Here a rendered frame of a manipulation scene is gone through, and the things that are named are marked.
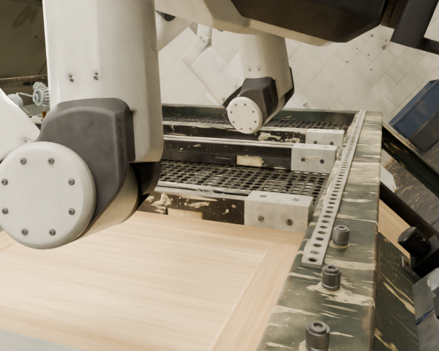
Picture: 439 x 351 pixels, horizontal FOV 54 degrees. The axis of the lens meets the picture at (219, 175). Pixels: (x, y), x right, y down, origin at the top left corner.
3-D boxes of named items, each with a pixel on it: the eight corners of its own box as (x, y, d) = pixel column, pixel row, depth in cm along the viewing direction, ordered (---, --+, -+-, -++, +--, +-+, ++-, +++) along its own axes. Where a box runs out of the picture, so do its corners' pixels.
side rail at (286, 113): (354, 135, 208) (355, 112, 205) (150, 124, 245) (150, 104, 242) (355, 132, 216) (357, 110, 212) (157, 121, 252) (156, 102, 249)
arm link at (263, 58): (307, 109, 91) (291, -2, 81) (281, 136, 82) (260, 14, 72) (259, 110, 98) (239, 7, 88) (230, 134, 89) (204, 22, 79)
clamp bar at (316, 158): (332, 175, 123) (339, 90, 117) (8, 147, 163) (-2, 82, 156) (336, 166, 132) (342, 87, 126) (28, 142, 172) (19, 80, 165)
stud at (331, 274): (339, 294, 56) (340, 273, 55) (320, 290, 57) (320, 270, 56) (341, 284, 59) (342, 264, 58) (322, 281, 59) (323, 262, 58)
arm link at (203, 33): (178, 1, 95) (219, 47, 95) (147, 26, 94) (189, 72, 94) (178, -14, 89) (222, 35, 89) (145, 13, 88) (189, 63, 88)
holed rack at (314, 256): (321, 269, 63) (322, 264, 63) (301, 265, 64) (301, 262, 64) (366, 111, 211) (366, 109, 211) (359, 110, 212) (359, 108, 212)
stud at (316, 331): (327, 359, 45) (328, 335, 44) (302, 354, 45) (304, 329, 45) (329, 344, 47) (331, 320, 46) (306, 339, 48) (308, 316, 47)
